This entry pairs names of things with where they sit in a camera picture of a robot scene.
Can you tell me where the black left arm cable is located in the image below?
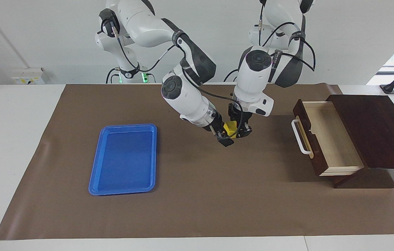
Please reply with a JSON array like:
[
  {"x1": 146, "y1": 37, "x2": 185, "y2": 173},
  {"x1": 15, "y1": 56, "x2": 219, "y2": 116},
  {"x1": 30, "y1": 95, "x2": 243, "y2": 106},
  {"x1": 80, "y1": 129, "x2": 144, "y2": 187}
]
[{"x1": 258, "y1": 0, "x2": 316, "y2": 72}]

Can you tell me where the blue plastic tray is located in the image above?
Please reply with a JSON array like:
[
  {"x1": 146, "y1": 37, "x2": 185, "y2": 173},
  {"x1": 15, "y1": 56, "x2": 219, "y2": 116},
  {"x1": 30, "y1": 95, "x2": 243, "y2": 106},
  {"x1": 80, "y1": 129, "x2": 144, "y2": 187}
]
[{"x1": 88, "y1": 123, "x2": 157, "y2": 196}]

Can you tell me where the dark wooden drawer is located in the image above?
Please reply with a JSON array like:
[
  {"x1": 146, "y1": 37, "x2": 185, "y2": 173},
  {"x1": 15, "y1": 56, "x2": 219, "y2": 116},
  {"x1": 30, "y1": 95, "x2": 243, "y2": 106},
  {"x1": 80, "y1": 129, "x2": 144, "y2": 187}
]
[{"x1": 291, "y1": 99, "x2": 365, "y2": 177}]

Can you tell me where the black base cable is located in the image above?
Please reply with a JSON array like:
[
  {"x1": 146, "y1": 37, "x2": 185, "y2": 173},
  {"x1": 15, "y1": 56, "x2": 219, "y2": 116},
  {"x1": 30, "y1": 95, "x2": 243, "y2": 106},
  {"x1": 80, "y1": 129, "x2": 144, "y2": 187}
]
[
  {"x1": 106, "y1": 68, "x2": 120, "y2": 84},
  {"x1": 223, "y1": 68, "x2": 239, "y2": 83}
]

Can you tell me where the white drawer handle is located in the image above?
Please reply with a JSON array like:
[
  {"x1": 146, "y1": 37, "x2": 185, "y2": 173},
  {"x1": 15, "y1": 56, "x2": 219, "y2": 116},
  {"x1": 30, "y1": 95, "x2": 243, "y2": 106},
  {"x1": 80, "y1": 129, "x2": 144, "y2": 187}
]
[{"x1": 291, "y1": 116, "x2": 313, "y2": 155}]

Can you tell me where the dark wooden drawer cabinet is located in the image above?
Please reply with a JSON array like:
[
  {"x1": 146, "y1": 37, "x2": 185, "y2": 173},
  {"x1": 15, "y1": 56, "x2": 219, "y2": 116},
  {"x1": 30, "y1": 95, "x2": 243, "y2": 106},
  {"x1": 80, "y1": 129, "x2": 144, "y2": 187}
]
[{"x1": 325, "y1": 94, "x2": 394, "y2": 189}]

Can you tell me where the yellow cube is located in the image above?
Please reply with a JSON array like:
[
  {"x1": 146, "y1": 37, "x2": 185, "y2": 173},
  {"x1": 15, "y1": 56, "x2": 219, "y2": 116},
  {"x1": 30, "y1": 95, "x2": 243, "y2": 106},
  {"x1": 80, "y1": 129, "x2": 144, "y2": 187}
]
[{"x1": 224, "y1": 120, "x2": 239, "y2": 138}]

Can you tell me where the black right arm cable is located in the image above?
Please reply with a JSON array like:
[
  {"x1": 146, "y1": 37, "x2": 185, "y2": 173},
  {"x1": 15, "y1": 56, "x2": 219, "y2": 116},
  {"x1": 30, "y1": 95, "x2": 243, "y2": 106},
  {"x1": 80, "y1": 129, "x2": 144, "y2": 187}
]
[{"x1": 111, "y1": 21, "x2": 245, "y2": 139}]

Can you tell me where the white wall socket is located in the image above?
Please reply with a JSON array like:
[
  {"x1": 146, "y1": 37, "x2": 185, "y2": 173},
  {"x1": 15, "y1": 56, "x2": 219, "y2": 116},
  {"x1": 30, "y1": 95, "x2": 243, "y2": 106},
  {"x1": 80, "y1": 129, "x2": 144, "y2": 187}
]
[{"x1": 11, "y1": 68, "x2": 45, "y2": 85}]

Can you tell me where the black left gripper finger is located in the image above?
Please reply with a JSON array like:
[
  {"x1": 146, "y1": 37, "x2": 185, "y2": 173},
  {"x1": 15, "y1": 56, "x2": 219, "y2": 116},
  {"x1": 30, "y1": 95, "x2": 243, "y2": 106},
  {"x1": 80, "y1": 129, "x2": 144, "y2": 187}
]
[{"x1": 235, "y1": 120, "x2": 253, "y2": 139}]

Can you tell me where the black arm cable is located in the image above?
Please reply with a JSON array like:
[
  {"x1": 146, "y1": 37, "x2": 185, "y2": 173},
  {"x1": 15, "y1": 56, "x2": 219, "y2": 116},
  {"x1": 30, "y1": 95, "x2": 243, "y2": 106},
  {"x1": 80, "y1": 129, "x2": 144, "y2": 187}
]
[
  {"x1": 111, "y1": 21, "x2": 245, "y2": 139},
  {"x1": 258, "y1": 0, "x2": 316, "y2": 72}
]

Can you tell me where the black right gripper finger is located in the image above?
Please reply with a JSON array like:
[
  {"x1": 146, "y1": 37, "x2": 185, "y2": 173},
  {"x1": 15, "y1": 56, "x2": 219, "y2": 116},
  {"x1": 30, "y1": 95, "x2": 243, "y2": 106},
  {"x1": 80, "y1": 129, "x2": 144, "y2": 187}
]
[{"x1": 216, "y1": 134, "x2": 235, "y2": 147}]

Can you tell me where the brown table mat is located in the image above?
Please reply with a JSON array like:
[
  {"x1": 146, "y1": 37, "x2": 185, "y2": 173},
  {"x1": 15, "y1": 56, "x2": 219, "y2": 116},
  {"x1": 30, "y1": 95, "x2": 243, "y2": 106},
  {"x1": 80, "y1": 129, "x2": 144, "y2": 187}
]
[{"x1": 0, "y1": 84, "x2": 394, "y2": 240}]

